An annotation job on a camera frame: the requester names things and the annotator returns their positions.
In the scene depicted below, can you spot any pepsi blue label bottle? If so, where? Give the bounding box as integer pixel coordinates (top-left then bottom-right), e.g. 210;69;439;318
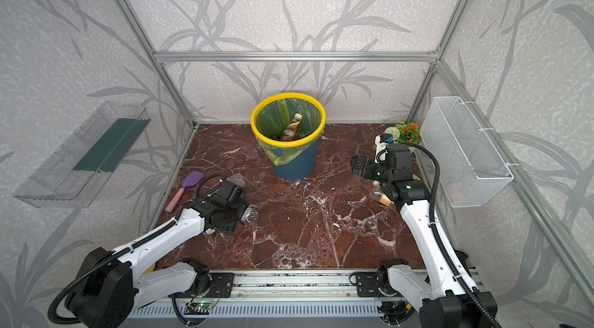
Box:
241;207;258;224

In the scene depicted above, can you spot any orange label orange cap bottle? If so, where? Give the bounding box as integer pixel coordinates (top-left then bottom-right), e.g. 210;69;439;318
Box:
370;191;394;207

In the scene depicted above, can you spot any clear crushed bottle white cap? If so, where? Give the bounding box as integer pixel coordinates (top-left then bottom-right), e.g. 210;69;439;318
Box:
226;173;246;187

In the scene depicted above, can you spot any brown tea bottle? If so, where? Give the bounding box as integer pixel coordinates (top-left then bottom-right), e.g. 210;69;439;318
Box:
280;113;303;142

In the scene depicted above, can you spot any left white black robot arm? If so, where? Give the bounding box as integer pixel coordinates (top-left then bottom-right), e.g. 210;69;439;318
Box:
47;179;250;327

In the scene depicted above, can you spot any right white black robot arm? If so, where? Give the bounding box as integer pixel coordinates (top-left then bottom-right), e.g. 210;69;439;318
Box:
351;142;499;327

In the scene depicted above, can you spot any blue bin yellow rim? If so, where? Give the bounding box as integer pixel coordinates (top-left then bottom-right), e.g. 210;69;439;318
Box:
250;92;326;181

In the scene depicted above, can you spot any green plastic bin liner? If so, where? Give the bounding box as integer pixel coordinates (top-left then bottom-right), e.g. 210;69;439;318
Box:
251;92;326;166

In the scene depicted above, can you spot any potted artificial flower plant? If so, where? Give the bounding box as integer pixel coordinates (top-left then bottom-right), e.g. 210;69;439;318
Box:
385;121;421;145

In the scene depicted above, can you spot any purple pink silicone spatula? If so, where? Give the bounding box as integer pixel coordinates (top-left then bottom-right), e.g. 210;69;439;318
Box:
165;170;204;214

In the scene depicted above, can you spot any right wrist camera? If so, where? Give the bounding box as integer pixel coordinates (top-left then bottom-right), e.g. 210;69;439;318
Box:
374;133;394;163

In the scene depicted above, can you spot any white wire mesh basket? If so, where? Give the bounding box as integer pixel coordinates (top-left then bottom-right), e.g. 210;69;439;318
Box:
421;96;514;208

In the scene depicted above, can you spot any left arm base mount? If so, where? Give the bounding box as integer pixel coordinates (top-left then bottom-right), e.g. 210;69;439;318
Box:
182;272;235;299

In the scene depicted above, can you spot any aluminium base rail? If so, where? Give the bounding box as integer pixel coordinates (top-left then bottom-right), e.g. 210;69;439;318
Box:
134;268;484;303

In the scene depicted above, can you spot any left circuit board with wires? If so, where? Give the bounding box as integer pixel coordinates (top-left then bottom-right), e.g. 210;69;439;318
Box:
183;284;221;316

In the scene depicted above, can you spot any circuit board with wires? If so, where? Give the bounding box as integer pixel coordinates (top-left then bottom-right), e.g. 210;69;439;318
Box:
377;301;415;326
183;284;221;316

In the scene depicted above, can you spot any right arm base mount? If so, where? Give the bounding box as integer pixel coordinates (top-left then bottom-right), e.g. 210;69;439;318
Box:
349;272;402;298

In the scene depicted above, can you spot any right circuit board with wires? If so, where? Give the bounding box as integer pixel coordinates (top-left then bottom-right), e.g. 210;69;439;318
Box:
377;301;415;326

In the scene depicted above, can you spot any clear acrylic wall shelf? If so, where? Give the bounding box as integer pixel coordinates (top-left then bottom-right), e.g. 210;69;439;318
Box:
13;101;151;208

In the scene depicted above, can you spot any aluminium frame crossbar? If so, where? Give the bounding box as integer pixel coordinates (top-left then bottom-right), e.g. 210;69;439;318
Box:
154;51;437;63

